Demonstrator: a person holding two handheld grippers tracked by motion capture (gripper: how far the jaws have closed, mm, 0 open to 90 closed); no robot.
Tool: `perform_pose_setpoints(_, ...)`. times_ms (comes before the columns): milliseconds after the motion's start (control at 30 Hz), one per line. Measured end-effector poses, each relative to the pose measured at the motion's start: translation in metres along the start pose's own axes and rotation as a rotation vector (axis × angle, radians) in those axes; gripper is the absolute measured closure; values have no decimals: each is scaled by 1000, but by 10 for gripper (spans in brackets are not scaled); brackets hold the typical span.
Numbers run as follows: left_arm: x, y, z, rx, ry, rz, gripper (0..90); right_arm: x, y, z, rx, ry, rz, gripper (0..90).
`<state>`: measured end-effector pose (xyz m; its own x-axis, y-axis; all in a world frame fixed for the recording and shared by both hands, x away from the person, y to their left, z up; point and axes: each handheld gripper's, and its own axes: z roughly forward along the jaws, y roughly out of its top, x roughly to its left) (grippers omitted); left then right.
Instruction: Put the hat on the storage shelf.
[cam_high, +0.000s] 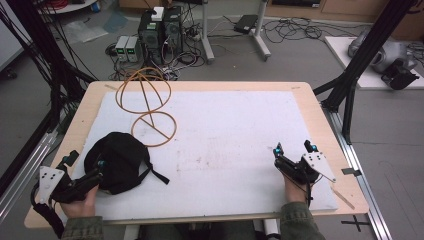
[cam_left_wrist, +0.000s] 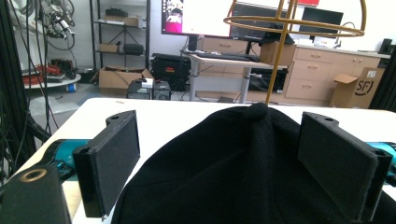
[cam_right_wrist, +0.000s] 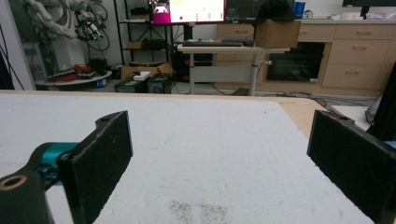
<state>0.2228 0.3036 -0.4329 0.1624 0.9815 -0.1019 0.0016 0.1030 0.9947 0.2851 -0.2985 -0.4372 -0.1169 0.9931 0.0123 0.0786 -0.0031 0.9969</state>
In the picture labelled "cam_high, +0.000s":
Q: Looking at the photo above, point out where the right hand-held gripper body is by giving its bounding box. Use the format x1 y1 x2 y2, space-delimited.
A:
273 151 337 186

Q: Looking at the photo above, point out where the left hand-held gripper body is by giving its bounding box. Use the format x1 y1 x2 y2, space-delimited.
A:
38 165 104 205

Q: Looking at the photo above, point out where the black cap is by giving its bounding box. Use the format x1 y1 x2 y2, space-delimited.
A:
83 131 171 196

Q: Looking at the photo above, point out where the person's right hand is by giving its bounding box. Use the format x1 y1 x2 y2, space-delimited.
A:
282 173 310 205

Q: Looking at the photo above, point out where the person's left hand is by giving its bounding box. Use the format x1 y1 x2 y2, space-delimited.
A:
59 185 100 220

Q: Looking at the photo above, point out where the black tape piece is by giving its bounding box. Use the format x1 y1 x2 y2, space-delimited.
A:
340 167 363 177

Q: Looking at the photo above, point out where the beige tape strip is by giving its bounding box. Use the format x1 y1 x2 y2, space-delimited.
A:
330 187 357 211

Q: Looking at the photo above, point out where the white foam mat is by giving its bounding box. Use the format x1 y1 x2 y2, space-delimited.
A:
70 90 340 221

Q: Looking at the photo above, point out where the black tape cross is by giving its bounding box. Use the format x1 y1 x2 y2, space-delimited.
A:
340 214 371 233

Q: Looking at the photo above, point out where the white board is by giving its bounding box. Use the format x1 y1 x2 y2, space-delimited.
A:
324 35 424 91

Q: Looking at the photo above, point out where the black device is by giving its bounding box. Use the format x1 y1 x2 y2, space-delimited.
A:
380 59 421 91

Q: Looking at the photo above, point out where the grey rounded shell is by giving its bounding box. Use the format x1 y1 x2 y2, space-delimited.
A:
347 30 418 75

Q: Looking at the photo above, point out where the grey power supply unit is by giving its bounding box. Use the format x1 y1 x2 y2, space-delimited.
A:
114 35 130 63
126 35 142 63

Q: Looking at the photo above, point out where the clear plastic sheet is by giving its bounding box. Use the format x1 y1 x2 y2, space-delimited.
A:
62 19 110 45

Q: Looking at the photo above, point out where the black flat box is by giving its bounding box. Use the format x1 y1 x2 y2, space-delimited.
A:
233 14 260 35

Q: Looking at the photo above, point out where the grey metal table stand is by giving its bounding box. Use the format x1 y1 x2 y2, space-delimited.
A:
199 0 272 65

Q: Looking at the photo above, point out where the black computer tower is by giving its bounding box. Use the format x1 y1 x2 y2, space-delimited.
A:
162 5 184 56
137 10 165 65

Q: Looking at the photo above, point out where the white round table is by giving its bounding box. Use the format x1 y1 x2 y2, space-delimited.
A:
37 0 98 15

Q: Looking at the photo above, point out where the white box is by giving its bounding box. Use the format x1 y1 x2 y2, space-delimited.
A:
151 6 165 22

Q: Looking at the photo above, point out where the aluminium rail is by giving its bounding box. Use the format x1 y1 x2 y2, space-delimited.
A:
0 130 60 222
320 102 394 240

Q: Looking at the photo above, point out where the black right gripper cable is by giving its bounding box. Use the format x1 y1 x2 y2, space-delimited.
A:
303 181 315 208

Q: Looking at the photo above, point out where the golden wire hat stand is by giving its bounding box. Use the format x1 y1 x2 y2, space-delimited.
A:
115 66 178 149

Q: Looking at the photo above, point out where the black frame post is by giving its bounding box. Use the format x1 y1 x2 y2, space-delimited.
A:
0 0 96 198
312 0 419 145

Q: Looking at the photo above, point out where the tangle of black floor cables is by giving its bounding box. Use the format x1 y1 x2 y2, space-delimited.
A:
261 15 374 45

